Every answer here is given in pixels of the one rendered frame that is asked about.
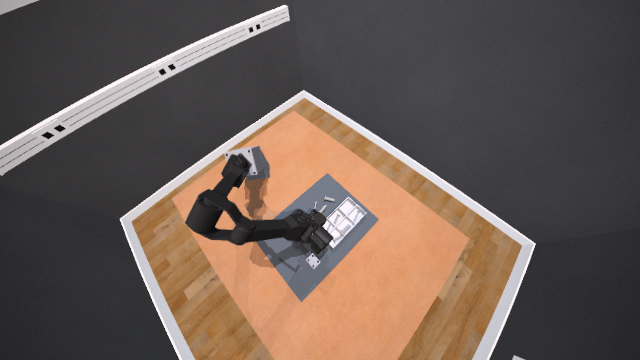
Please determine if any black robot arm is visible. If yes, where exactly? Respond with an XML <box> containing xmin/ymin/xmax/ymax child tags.
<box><xmin>185</xmin><ymin>153</ymin><xmax>334</xmax><ymax>250</ymax></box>

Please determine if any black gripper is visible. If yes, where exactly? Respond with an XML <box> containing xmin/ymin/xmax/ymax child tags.
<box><xmin>290</xmin><ymin>210</ymin><xmax>322</xmax><ymax>254</ymax></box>

